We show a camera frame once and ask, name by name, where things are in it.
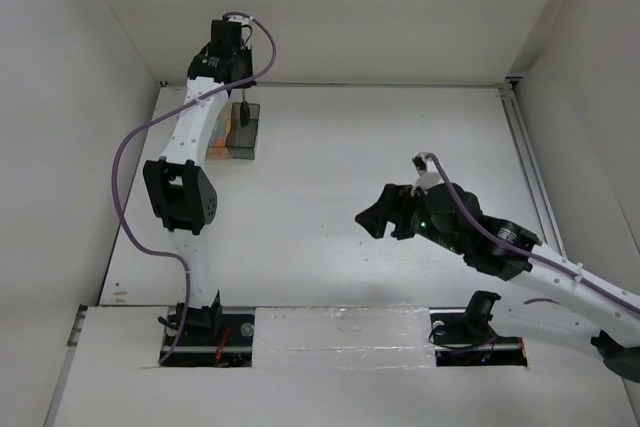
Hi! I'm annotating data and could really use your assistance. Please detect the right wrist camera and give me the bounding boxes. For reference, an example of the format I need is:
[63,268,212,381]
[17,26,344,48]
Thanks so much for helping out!
[412,152,443,195]

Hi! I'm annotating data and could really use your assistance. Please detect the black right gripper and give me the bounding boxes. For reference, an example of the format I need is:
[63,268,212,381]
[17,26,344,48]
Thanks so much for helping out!
[354,181,465,255]

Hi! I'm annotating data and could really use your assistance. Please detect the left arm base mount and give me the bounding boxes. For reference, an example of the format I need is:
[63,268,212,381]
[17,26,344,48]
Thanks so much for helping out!
[158,310,255,368]

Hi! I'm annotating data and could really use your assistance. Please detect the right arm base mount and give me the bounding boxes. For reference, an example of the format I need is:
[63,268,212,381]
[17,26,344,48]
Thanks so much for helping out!
[428,291,528,368]

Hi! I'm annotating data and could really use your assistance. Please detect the amber plastic container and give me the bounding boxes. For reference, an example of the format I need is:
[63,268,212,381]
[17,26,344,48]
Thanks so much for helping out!
[206,111,232,160]

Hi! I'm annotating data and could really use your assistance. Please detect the black handled scissors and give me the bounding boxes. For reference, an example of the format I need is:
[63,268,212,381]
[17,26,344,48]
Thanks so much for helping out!
[239,89,251,127]

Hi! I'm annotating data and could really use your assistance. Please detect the aluminium rail right edge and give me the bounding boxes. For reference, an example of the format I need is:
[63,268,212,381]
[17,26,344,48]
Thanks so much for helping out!
[498,77,554,239]

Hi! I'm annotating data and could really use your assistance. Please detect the smoky grey plastic container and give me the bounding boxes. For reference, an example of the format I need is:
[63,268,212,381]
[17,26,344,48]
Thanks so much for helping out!
[227,102,261,160]

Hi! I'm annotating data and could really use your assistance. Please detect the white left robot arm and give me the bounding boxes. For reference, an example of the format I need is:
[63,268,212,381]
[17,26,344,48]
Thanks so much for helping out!
[143,15,253,344]

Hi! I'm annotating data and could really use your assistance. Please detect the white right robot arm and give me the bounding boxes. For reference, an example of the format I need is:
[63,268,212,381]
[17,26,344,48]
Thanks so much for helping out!
[355,183,639,382]

